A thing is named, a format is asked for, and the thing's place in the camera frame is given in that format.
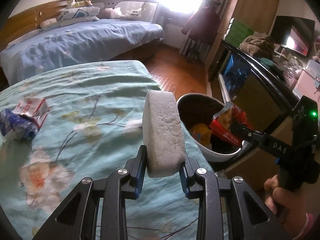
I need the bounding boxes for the red snack bag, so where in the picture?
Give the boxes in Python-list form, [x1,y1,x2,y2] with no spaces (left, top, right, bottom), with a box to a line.
[209,102,253,147]

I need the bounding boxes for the yellow knitted cloth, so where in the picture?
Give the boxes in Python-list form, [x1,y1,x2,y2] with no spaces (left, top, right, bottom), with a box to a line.
[189,124,212,147]

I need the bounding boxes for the white foam block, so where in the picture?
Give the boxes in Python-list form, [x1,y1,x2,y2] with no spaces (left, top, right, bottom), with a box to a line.
[142,90,185,178]

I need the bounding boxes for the white milk carton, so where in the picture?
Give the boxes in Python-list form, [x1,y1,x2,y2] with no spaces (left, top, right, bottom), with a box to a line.
[12,98,50,129]

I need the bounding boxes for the blue plastic bag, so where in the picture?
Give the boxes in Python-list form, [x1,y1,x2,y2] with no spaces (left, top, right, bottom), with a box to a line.
[1,108,38,140]

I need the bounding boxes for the round black trash bin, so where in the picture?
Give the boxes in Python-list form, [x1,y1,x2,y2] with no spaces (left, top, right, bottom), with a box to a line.
[177,93,245,163]

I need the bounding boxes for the right hand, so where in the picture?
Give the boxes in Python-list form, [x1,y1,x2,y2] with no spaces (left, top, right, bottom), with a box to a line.
[264,175,313,239]

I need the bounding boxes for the black glass tv cabinet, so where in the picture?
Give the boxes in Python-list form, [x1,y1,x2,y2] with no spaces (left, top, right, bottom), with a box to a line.
[207,39,303,173]

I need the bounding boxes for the pink storage box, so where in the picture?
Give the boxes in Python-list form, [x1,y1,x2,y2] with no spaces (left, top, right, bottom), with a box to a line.
[292,60,320,103]

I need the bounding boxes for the brown folded towel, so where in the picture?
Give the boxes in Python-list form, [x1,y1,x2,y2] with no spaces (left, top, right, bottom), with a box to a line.
[239,35,275,60]

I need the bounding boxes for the teal floral bed cover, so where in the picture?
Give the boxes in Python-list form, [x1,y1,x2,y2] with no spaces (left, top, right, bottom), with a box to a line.
[1,61,199,239]

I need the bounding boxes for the green box stack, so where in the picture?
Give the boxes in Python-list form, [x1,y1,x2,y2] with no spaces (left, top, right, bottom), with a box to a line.
[223,18,254,47]

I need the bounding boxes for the black television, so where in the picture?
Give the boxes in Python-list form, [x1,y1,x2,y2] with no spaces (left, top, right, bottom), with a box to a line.
[270,16,315,57]

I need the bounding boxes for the dark red hanging coat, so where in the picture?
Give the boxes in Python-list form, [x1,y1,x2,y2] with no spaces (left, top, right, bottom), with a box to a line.
[181,7,220,45]

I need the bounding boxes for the wooden wardrobe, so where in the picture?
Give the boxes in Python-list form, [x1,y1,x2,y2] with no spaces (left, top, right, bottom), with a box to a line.
[218,0,279,37]

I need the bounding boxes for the blue quilt bed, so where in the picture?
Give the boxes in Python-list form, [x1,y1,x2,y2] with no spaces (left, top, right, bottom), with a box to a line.
[1,20,164,86]

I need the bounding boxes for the blue white pillow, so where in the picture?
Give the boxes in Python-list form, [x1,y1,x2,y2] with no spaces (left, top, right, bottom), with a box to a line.
[57,6,100,22]

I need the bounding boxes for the wooden headboard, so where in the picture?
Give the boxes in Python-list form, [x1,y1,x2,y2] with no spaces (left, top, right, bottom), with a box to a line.
[1,0,68,50]

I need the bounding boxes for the small plush toys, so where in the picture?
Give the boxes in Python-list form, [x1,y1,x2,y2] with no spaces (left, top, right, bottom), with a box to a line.
[66,0,92,8]

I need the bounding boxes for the white bed guard rail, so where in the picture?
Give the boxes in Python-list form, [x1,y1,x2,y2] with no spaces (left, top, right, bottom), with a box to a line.
[92,0,161,23]

